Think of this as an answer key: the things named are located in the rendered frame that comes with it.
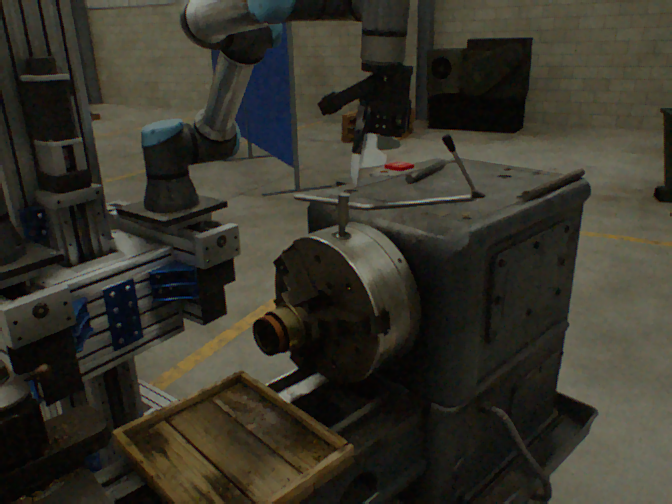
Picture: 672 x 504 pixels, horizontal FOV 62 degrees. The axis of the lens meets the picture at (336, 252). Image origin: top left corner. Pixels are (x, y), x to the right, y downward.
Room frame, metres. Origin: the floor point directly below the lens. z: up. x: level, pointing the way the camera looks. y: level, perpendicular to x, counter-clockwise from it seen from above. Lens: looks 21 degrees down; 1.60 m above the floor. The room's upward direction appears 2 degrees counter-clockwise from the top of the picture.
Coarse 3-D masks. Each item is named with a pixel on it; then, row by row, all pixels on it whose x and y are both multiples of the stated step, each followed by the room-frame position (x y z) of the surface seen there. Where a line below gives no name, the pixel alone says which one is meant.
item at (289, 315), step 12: (276, 312) 0.93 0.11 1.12; (288, 312) 0.94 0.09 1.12; (300, 312) 0.96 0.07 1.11; (264, 324) 0.91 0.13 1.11; (276, 324) 0.91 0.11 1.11; (288, 324) 0.91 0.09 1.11; (300, 324) 0.92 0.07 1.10; (264, 336) 0.94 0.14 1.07; (276, 336) 0.89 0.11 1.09; (288, 336) 0.90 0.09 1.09; (300, 336) 0.92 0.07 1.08; (264, 348) 0.92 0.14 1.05; (276, 348) 0.89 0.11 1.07; (288, 348) 0.91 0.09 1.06
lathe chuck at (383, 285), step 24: (312, 240) 1.03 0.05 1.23; (336, 240) 1.00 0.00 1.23; (360, 240) 1.02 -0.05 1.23; (312, 264) 1.03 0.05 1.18; (336, 264) 0.98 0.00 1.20; (360, 264) 0.95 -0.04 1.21; (384, 264) 0.98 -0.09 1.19; (336, 288) 0.98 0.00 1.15; (360, 288) 0.93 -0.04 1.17; (384, 288) 0.94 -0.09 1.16; (312, 312) 1.05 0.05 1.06; (408, 312) 0.95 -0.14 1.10; (384, 336) 0.91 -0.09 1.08; (408, 336) 0.96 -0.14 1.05; (336, 360) 0.98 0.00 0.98; (360, 360) 0.93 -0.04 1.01; (384, 360) 0.93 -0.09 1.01
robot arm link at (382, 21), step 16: (352, 0) 1.00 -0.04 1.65; (368, 0) 0.96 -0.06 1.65; (384, 0) 0.95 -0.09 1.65; (400, 0) 0.95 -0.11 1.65; (368, 16) 0.96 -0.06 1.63; (384, 16) 0.95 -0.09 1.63; (400, 16) 0.95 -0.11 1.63; (368, 32) 0.96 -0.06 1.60; (384, 32) 0.95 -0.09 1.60; (400, 32) 0.96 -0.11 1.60
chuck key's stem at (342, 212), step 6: (342, 192) 1.03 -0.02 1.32; (342, 198) 1.01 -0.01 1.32; (348, 198) 1.02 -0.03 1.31; (342, 204) 1.01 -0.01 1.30; (342, 210) 1.02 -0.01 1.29; (348, 210) 1.02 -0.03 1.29; (342, 216) 1.02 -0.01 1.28; (342, 222) 1.02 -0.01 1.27; (342, 228) 1.02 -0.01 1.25; (342, 234) 1.02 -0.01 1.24
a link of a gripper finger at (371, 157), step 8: (368, 136) 0.96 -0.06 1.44; (376, 136) 0.96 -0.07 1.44; (368, 144) 0.95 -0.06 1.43; (376, 144) 0.95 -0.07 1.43; (368, 152) 0.95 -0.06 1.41; (376, 152) 0.94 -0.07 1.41; (352, 160) 0.94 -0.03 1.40; (360, 160) 0.94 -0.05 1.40; (368, 160) 0.94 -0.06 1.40; (376, 160) 0.94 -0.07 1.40; (384, 160) 0.93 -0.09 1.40; (352, 168) 0.94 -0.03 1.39; (360, 168) 0.94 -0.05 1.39; (368, 168) 0.94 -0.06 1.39; (352, 176) 0.94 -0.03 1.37
